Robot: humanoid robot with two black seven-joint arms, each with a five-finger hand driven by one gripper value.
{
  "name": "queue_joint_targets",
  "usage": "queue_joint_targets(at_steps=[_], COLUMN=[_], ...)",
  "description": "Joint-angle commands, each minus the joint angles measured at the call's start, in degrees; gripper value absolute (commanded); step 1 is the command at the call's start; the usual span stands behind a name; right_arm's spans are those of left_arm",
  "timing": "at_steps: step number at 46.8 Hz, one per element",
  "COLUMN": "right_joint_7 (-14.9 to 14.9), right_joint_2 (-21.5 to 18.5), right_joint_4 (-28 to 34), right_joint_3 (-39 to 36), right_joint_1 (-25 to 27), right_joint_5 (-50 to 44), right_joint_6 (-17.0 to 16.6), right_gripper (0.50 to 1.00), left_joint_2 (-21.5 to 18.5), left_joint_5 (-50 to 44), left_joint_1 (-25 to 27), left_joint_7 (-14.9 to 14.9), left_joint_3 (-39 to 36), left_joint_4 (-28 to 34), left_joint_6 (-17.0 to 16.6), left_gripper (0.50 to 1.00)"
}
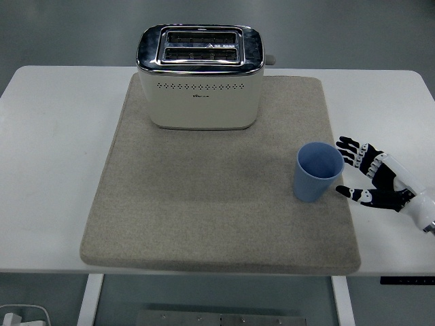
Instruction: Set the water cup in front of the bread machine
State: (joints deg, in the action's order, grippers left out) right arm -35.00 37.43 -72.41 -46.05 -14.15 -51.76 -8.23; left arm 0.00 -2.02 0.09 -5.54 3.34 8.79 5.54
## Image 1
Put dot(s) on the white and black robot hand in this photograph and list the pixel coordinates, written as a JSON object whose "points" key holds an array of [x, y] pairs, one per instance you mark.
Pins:
{"points": [[401, 176]]}

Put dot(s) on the blue ribbed plastic cup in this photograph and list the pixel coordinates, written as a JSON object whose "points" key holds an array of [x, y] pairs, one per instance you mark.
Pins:
{"points": [[307, 185]]}

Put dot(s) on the black table control panel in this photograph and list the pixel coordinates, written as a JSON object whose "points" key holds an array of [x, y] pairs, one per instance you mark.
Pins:
{"points": [[408, 280]]}

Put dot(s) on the white table leg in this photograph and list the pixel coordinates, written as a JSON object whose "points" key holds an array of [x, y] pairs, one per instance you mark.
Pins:
{"points": [[89, 299], [343, 302]]}

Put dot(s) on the beige felt mat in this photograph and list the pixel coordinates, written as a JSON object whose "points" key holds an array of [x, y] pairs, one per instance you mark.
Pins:
{"points": [[204, 203]]}

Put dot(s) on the cream and chrome toaster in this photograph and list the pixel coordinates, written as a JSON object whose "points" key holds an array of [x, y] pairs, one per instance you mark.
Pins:
{"points": [[200, 102]]}

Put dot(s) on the grey metal plate with screws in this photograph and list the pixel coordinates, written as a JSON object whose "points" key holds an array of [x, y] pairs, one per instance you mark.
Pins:
{"points": [[221, 319]]}

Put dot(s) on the white block in bin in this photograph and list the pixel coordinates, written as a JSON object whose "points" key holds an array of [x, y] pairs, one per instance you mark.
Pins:
{"points": [[10, 320]]}

